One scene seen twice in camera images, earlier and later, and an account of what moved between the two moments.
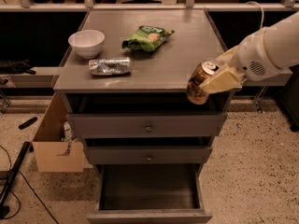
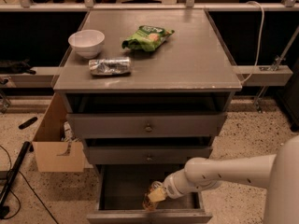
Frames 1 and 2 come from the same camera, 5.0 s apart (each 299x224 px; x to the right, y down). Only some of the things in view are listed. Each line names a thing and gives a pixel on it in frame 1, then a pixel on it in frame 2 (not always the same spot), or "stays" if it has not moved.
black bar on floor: [4, 209] stays
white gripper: [249, 59] to [170, 186]
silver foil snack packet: [110, 65] stays
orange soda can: [195, 94] to [147, 202]
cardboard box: [52, 154] stays
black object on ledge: [22, 66] stays
